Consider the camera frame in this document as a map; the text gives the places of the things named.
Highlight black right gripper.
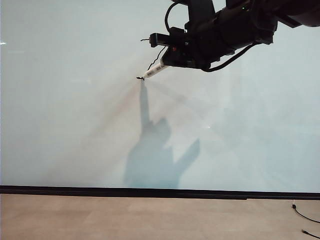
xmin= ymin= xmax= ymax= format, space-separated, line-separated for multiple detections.
xmin=160 ymin=8 xmax=276 ymax=70

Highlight black looping cable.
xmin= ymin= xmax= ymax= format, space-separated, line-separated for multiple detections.
xmin=291 ymin=203 xmax=320 ymax=224

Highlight black marker ink letter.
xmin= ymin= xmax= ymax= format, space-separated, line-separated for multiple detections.
xmin=136 ymin=37 xmax=167 ymax=81

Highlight black cable with free plug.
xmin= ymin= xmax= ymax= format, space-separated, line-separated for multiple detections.
xmin=301 ymin=228 xmax=320 ymax=239

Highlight white marker pen black cap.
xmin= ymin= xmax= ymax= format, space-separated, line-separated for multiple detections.
xmin=141 ymin=61 xmax=172 ymax=80

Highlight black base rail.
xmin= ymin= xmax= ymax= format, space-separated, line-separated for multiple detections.
xmin=0 ymin=191 xmax=248 ymax=201

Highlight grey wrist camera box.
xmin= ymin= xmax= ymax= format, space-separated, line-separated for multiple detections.
xmin=148 ymin=31 xmax=174 ymax=49

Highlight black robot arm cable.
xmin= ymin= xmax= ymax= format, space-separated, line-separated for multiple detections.
xmin=164 ymin=1 xmax=179 ymax=34
xmin=201 ymin=41 xmax=259 ymax=74

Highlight white whiteboard with black frame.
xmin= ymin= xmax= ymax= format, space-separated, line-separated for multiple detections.
xmin=0 ymin=0 xmax=320 ymax=201

